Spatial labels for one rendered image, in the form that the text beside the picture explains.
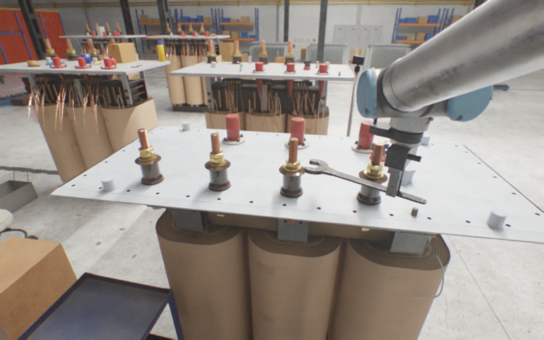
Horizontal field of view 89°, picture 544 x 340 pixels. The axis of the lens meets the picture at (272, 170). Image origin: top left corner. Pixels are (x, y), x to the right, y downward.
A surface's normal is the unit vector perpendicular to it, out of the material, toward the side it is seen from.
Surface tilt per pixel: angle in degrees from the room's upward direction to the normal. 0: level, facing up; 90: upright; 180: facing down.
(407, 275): 90
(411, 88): 120
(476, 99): 90
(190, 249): 90
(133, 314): 0
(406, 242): 90
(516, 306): 0
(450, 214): 0
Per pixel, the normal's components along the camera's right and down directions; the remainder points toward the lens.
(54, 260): 0.99, 0.07
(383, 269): -0.29, 0.44
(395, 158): -0.61, 0.36
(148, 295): 0.00, -0.89
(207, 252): 0.00, 0.46
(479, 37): -0.98, 0.18
